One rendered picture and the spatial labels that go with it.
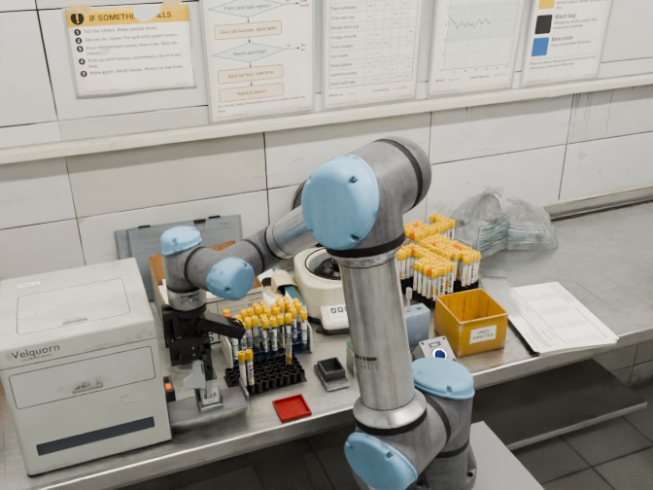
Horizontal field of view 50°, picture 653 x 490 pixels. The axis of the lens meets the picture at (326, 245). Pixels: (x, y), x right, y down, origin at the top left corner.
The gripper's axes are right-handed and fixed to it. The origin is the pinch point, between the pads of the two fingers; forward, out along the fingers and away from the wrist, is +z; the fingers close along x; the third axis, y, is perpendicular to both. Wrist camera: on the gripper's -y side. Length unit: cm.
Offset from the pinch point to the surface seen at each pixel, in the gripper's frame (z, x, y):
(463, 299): 1, -11, -68
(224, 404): 5.0, 2.0, -2.8
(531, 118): -28, -60, -120
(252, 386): 6.8, -4.2, -10.3
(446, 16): -61, -58, -86
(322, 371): 6.2, -2.5, -26.5
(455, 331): 2, -1, -60
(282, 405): 8.8, 2.4, -15.2
